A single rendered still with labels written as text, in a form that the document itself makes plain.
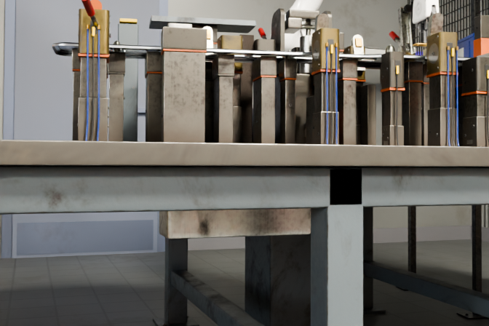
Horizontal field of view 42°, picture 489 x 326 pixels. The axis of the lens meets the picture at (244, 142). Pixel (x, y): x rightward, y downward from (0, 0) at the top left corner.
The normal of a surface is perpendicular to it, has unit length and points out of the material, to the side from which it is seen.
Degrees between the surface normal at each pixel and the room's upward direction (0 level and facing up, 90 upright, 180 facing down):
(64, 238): 90
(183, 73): 90
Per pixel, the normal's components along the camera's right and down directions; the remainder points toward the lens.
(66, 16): 0.32, -0.03
